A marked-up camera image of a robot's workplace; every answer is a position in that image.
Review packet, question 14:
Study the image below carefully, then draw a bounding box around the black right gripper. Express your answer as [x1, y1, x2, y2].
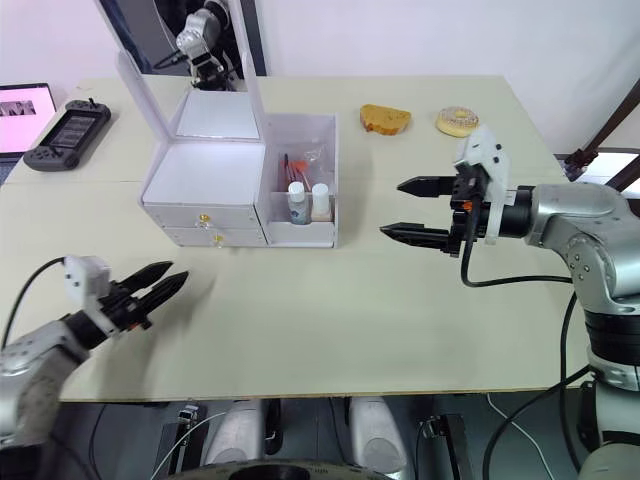
[379, 166, 488, 259]

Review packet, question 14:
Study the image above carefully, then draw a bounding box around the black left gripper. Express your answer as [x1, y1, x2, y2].
[98, 260, 191, 336]

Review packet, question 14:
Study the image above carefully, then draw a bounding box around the white drawer with gold knob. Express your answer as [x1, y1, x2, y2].
[141, 202, 259, 230]
[160, 227, 265, 249]

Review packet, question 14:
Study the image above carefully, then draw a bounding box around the white makeup organizer box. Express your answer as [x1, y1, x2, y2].
[138, 89, 341, 249]

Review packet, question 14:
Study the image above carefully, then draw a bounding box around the bagged makeup brush set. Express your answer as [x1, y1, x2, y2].
[276, 148, 327, 195]

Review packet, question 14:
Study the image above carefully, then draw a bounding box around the organizer mirror lid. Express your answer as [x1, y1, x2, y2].
[97, 0, 265, 144]

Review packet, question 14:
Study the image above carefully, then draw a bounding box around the sprinkled yellow donut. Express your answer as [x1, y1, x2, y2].
[435, 105, 483, 138]

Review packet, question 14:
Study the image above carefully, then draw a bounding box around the toast bread slice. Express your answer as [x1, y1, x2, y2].
[359, 103, 413, 137]

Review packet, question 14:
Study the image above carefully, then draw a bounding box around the beige bottle with white cap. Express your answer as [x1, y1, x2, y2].
[310, 183, 332, 225]

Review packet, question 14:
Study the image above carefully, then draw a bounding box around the blue bottle with white cap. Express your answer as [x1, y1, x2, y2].
[286, 181, 308, 227]

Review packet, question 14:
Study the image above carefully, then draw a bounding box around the dark brown wooden stand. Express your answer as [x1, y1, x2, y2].
[563, 79, 640, 194]

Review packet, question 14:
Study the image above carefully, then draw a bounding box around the grey white rounded shell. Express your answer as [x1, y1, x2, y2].
[205, 398, 265, 467]
[347, 396, 410, 474]

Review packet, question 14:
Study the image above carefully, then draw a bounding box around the black handheld game console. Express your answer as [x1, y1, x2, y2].
[22, 97, 113, 173]

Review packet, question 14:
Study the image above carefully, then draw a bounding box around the open laptop with pink screen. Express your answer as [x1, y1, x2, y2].
[0, 82, 58, 162]

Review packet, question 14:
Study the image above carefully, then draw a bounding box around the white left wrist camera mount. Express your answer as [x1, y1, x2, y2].
[63, 255, 127, 337]

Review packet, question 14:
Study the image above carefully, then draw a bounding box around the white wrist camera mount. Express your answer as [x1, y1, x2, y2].
[63, 255, 127, 337]
[452, 124, 513, 247]

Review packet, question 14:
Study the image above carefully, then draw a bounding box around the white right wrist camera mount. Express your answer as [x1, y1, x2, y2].
[452, 124, 513, 247]

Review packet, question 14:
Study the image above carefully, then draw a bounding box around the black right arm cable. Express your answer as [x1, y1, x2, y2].
[459, 198, 576, 289]

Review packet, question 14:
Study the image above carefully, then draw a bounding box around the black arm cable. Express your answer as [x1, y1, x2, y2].
[459, 198, 576, 289]
[0, 256, 69, 351]

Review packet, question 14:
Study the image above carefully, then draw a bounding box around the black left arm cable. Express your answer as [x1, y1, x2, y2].
[0, 256, 69, 351]

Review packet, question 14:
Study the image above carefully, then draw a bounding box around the black metal bracket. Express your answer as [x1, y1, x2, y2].
[421, 413, 475, 480]
[160, 403, 207, 479]

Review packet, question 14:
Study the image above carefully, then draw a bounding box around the thin white cable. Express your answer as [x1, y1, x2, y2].
[148, 411, 232, 480]
[486, 391, 553, 472]

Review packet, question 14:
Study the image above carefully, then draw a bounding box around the long black robot cable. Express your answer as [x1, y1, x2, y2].
[481, 292, 597, 480]

